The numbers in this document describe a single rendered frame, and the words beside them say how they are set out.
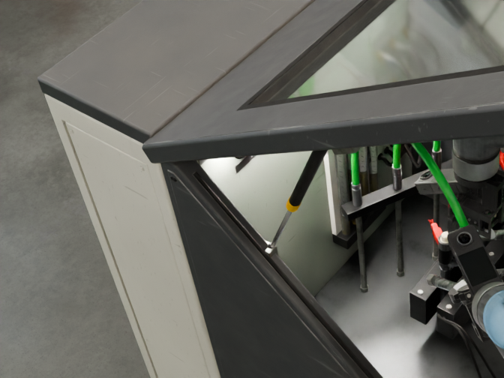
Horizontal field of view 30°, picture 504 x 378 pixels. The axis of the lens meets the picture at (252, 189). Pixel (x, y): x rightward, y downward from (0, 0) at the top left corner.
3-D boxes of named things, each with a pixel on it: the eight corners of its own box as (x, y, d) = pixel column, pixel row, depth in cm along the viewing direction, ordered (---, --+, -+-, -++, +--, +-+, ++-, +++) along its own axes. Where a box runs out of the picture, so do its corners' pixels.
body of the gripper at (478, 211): (488, 243, 159) (490, 193, 151) (444, 223, 164) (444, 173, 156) (511, 215, 163) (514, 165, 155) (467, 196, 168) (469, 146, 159)
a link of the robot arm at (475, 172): (443, 154, 153) (469, 125, 157) (443, 174, 156) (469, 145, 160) (484, 170, 149) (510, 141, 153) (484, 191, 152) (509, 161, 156)
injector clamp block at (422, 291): (452, 360, 189) (454, 314, 178) (410, 337, 194) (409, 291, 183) (535, 253, 205) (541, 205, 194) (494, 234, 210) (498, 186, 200)
